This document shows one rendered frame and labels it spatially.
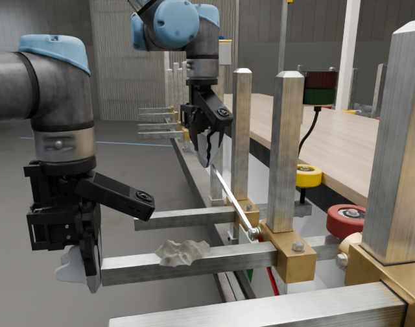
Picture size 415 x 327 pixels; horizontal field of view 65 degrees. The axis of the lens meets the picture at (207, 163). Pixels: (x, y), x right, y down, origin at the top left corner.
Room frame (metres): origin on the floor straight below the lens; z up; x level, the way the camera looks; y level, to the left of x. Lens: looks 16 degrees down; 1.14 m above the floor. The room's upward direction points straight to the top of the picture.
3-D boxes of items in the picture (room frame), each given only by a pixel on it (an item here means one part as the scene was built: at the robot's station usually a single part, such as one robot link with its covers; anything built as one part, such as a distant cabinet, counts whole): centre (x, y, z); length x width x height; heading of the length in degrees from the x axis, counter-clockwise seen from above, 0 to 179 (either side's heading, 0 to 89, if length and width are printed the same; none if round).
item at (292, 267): (0.50, -0.13, 0.85); 0.13 x 0.06 x 0.05; 11
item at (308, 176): (0.76, -0.24, 0.85); 0.08 x 0.08 x 0.11
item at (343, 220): (0.51, -0.25, 0.85); 0.08 x 0.08 x 0.11
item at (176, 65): (2.24, 0.21, 0.94); 0.03 x 0.03 x 0.48; 11
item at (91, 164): (0.42, 0.20, 0.97); 0.09 x 0.08 x 0.12; 101
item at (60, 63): (0.42, 0.19, 1.12); 0.09 x 0.08 x 0.11; 146
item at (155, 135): (1.70, 0.15, 0.80); 0.43 x 0.03 x 0.04; 101
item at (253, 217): (0.75, -0.08, 0.80); 0.13 x 0.06 x 0.05; 11
